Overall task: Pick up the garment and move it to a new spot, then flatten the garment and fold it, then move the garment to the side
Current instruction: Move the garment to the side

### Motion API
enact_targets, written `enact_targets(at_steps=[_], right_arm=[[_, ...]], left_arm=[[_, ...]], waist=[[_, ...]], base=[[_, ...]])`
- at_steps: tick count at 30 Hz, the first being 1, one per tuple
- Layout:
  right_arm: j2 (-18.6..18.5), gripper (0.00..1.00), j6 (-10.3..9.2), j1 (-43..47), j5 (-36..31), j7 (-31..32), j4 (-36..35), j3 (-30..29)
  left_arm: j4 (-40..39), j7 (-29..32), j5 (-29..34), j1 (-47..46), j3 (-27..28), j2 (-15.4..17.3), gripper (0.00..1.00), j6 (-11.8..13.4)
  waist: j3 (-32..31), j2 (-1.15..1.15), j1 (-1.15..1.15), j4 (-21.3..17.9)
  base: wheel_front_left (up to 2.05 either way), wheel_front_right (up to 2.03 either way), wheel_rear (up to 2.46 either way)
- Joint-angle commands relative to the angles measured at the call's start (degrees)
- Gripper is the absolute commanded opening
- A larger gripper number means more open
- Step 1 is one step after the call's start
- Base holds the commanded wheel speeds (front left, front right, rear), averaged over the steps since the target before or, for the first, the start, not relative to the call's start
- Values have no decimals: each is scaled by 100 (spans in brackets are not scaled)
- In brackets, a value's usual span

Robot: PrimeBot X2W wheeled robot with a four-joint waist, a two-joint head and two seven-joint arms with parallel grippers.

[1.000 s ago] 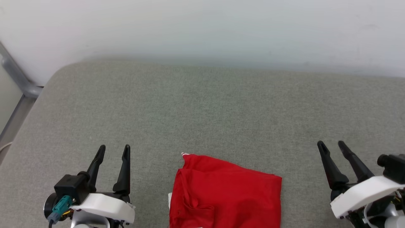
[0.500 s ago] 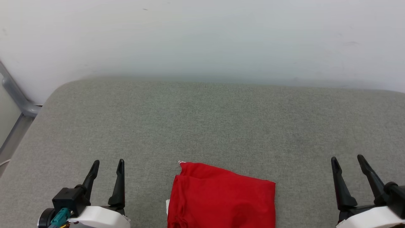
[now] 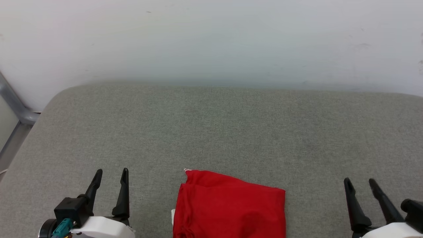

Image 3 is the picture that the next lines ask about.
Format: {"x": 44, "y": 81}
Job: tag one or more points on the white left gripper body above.
{"x": 102, "y": 228}

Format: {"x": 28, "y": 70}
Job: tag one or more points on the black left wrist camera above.
{"x": 71, "y": 208}

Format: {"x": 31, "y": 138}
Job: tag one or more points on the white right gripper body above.
{"x": 393, "y": 232}

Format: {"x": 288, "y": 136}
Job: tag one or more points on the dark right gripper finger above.
{"x": 358, "y": 216}
{"x": 390, "y": 213}

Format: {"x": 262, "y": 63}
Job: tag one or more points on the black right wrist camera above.
{"x": 414, "y": 213}

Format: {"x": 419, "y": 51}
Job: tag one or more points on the teal left camera connector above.
{"x": 62, "y": 228}

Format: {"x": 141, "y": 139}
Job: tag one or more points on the grey metal frame rail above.
{"x": 15, "y": 102}

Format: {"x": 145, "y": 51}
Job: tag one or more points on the red garment with white stripes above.
{"x": 231, "y": 208}

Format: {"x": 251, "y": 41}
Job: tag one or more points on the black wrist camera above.
{"x": 414, "y": 213}
{"x": 71, "y": 208}

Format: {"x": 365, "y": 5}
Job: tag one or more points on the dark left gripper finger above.
{"x": 124, "y": 201}
{"x": 94, "y": 188}

